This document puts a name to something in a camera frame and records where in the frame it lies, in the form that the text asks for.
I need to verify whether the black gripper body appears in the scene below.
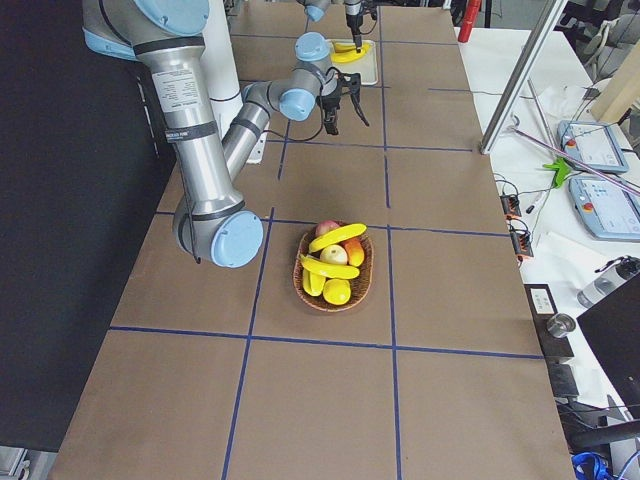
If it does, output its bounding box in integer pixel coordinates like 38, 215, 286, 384
343, 0, 362, 33
316, 72, 350, 123

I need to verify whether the yellow banana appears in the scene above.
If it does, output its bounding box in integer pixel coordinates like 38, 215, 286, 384
332, 42, 358, 55
298, 255, 360, 280
308, 223, 367, 253
331, 43, 371, 64

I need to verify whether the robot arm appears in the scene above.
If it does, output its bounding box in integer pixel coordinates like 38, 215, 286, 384
82, 1, 338, 268
298, 0, 364, 53

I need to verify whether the white bear tray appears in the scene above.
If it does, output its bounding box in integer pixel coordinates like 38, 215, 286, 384
327, 39, 378, 85

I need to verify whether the red apple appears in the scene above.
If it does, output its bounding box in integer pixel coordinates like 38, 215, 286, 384
315, 220, 340, 238

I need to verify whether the red fire extinguisher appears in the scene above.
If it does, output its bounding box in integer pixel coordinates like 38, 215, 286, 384
457, 0, 482, 43

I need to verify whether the pale pink peach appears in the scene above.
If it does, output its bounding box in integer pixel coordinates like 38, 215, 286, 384
320, 244, 349, 265

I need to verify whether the orange yellow mango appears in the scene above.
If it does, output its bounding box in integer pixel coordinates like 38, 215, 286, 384
342, 237, 365, 267

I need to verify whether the yellow lemon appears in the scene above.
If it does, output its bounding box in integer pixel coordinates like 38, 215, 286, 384
322, 278, 351, 306

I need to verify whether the long reacher grabber tool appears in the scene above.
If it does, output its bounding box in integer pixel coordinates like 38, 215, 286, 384
509, 114, 640, 196

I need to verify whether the orange black circuit board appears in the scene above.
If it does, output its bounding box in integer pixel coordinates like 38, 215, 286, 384
500, 194, 522, 220

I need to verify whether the blue teach pendant far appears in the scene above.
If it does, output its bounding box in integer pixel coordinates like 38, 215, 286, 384
557, 120, 629, 174

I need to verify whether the blue teach pendant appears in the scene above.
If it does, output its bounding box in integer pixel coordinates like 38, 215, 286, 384
557, 120, 629, 174
568, 176, 639, 242

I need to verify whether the blue teach pendant near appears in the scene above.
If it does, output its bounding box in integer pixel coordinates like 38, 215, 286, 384
568, 176, 639, 242

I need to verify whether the metal cup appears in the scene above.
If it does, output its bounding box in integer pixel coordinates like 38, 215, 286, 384
545, 313, 577, 339

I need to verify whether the water bottle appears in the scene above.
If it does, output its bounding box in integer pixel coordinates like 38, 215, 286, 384
577, 255, 639, 308

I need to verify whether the black laptop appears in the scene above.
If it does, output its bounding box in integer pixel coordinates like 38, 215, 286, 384
577, 280, 639, 417

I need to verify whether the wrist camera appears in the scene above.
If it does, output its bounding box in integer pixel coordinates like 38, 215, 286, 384
344, 73, 370, 127

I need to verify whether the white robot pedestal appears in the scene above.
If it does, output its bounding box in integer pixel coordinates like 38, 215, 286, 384
149, 0, 266, 165

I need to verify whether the aluminium frame post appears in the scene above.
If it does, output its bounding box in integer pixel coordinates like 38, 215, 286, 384
479, 0, 567, 155

